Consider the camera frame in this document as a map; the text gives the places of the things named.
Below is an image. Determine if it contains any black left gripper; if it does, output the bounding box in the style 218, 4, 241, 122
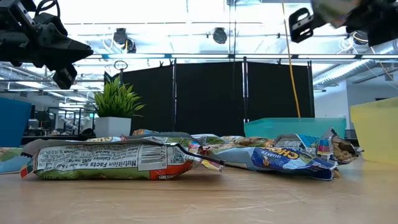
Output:
18, 30, 94, 90

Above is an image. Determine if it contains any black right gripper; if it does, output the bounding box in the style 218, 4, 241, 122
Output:
288, 7, 326, 44

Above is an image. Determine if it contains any blue chocolate chip granola bar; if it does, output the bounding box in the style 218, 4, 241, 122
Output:
85, 128, 200, 147
20, 136, 225, 180

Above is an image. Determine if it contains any brown orange granola bar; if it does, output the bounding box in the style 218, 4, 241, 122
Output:
229, 136, 275, 149

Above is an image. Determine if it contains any white blue granola bar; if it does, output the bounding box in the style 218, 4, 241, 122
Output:
273, 126, 364, 166

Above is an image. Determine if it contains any blue green Chewy granola bar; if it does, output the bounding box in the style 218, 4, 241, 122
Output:
198, 144, 340, 182

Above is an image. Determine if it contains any black ceiling fixture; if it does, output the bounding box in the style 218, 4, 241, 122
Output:
352, 30, 371, 46
113, 27, 137, 54
212, 27, 228, 45

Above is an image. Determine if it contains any background robot workstation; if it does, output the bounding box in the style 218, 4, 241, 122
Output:
27, 106, 96, 138

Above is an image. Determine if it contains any green plant in white pot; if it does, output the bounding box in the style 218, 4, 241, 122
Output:
92, 75, 146, 138

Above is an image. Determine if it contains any blue plastic bin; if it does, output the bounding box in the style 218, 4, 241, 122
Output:
0, 96, 33, 148

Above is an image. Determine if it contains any teal plastic bin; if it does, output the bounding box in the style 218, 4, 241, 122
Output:
244, 117, 347, 147

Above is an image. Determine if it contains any black folding partition screen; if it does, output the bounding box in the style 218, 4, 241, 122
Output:
104, 58, 315, 138

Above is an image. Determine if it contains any yellow plastic bin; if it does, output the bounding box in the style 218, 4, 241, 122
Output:
350, 96, 398, 166

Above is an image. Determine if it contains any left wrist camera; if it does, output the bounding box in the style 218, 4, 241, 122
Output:
34, 14, 68, 37

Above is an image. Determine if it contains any yellow hanging cable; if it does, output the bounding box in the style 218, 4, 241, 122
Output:
280, 0, 302, 119

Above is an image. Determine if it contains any silver ventilation duct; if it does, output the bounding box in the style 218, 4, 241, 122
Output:
312, 58, 398, 88

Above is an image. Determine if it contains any black aluminium rig frame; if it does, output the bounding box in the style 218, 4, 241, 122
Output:
74, 52, 398, 60

